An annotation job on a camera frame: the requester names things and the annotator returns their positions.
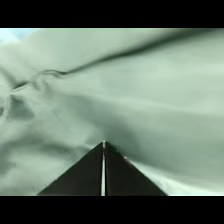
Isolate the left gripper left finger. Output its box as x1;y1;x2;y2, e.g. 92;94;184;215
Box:
37;141;105;197

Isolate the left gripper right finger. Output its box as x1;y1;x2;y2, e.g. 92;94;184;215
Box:
104;141;168;197

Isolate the pale green shirt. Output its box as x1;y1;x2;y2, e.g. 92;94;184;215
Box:
0;27;224;197

